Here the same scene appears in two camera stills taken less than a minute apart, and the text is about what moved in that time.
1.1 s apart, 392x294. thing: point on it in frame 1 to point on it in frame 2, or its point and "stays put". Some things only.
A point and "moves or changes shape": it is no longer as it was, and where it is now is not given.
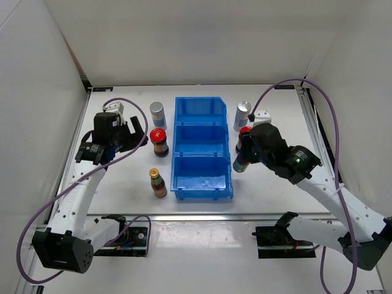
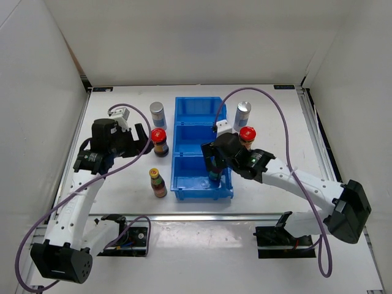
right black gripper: x=246 y=143 to x=209 y=150
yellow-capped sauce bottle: x=158 y=183 stays put
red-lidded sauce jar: x=158 y=137 stays put
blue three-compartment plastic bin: x=201 y=165 stays put
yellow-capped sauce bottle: x=239 y=165 moves or changes shape
